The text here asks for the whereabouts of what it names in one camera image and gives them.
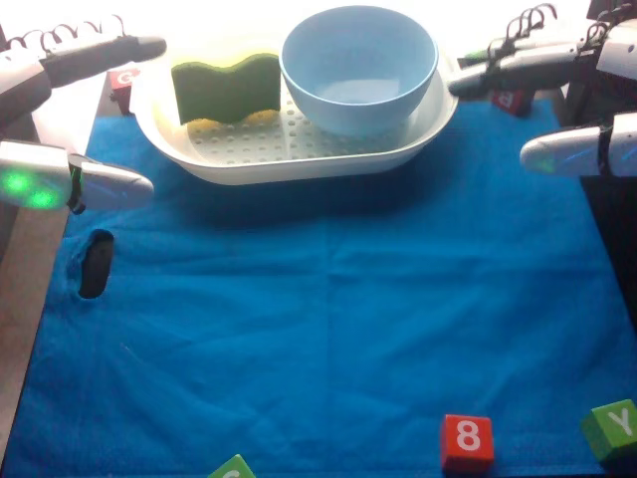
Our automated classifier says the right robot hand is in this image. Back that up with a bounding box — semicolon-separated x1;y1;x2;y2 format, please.
446;19;637;179

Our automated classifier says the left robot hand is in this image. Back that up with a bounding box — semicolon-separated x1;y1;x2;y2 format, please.
0;34;168;214

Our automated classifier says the light blue bowl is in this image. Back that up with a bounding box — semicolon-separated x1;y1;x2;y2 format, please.
279;5;441;137

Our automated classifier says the red block letter G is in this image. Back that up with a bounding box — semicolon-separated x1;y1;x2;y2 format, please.
107;67;141;118

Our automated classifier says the red block letter P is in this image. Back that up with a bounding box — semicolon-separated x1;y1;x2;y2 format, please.
489;88;536;119

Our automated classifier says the green and yellow sponge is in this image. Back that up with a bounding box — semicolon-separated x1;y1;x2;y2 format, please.
170;49;283;127

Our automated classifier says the white perforated drainer tray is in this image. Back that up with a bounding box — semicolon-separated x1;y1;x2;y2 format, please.
129;32;459;187

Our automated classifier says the blue table cloth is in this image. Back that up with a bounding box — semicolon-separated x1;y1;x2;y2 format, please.
0;99;637;478

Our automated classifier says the green block letter Y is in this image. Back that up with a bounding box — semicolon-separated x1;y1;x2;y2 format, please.
578;398;637;467

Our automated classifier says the red block number 8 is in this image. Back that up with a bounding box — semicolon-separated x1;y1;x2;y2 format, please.
440;413;497;475

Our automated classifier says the green block letter C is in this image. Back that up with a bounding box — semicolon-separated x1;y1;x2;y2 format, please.
207;453;258;478

